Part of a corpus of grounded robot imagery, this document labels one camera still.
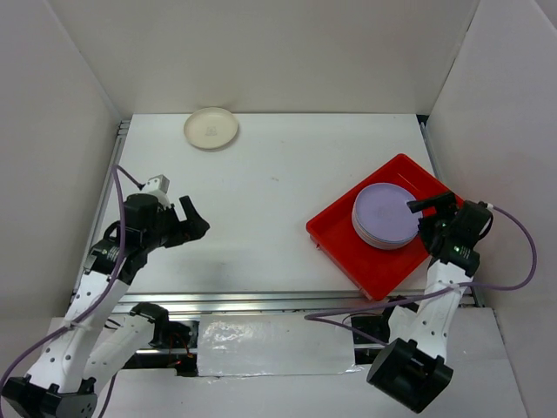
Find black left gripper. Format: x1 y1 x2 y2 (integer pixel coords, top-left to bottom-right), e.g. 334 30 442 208
143 195 210 252

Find purple plate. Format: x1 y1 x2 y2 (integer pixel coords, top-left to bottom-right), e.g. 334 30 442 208
351 183 422 251

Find cream plate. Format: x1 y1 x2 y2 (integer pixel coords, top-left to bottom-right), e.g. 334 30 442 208
184 107 239 151

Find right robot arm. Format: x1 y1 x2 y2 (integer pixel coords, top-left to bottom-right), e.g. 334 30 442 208
367 192 493 414

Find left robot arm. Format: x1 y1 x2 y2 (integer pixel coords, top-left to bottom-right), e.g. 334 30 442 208
1 192 210 417

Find red plastic bin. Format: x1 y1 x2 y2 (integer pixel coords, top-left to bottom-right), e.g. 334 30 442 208
306 153 448 300

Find white tape patch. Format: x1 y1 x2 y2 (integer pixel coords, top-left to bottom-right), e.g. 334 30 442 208
197 313 361 377

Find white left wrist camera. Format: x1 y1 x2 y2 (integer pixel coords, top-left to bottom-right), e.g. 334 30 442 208
141 174 171 207

